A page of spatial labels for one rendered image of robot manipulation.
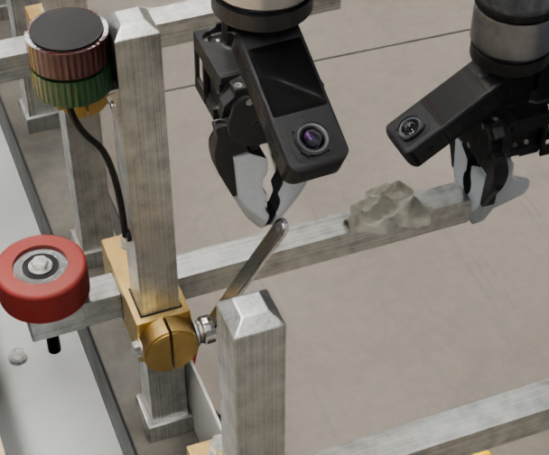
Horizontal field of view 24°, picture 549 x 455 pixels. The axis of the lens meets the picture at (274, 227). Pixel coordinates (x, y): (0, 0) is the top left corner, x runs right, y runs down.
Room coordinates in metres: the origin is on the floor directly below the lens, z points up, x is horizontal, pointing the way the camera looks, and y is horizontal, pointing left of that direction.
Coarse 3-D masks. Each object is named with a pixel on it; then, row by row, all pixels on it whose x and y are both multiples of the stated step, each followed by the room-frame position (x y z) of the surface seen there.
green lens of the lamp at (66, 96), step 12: (108, 72) 0.78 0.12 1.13; (36, 84) 0.77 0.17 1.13; (48, 84) 0.76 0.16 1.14; (60, 84) 0.76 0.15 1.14; (72, 84) 0.76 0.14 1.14; (84, 84) 0.76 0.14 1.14; (96, 84) 0.76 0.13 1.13; (108, 84) 0.77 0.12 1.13; (36, 96) 0.77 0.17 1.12; (48, 96) 0.76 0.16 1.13; (60, 96) 0.76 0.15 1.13; (72, 96) 0.76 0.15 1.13; (84, 96) 0.76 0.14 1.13; (96, 96) 0.76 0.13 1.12
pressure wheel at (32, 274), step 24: (24, 240) 0.84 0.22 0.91; (48, 240) 0.84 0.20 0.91; (0, 264) 0.81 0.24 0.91; (24, 264) 0.81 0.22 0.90; (48, 264) 0.81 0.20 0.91; (72, 264) 0.81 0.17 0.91; (0, 288) 0.78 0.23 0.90; (24, 288) 0.78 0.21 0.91; (48, 288) 0.78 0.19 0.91; (72, 288) 0.78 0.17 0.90; (24, 312) 0.77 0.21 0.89; (48, 312) 0.77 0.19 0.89; (72, 312) 0.78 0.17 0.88
